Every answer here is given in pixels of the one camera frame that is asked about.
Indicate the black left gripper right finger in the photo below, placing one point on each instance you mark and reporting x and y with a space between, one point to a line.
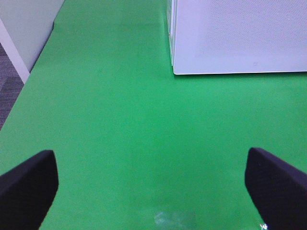
277 189

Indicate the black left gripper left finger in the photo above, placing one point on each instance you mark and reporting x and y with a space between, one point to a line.
27 192

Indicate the white microwave oven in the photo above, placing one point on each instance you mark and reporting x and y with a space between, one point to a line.
171 36

